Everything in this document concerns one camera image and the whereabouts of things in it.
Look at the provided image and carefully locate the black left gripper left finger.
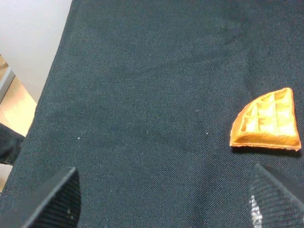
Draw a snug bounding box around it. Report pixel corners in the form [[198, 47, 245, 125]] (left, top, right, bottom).
[[0, 167, 81, 228]]

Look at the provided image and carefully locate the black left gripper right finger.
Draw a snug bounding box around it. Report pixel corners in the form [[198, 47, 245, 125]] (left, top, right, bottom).
[[248, 163, 304, 228]]

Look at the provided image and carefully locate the black table cloth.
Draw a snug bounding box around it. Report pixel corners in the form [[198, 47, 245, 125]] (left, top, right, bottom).
[[0, 0, 304, 228]]

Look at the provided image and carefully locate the orange waffle piece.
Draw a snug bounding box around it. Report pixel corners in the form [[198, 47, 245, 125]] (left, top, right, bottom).
[[229, 87, 302, 151]]

